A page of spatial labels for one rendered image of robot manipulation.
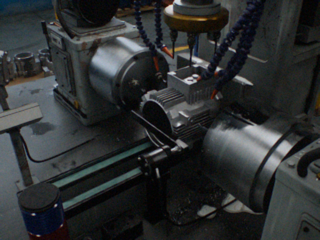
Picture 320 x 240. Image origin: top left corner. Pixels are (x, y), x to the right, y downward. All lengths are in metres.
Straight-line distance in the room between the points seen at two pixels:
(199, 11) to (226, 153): 0.37
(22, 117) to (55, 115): 0.52
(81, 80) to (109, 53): 0.20
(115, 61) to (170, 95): 0.26
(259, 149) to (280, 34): 0.39
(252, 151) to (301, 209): 0.16
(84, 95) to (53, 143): 0.22
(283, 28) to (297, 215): 0.53
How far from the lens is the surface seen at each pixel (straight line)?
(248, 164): 0.78
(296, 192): 0.70
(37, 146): 1.39
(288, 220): 0.75
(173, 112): 0.96
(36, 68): 3.66
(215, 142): 0.83
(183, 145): 0.93
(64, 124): 1.50
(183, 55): 1.19
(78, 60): 1.34
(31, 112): 1.07
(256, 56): 1.12
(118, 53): 1.20
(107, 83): 1.19
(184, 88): 1.01
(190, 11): 0.93
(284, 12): 1.03
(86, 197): 0.96
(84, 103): 1.41
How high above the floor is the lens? 1.58
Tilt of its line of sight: 32 degrees down
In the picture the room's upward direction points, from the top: straight up
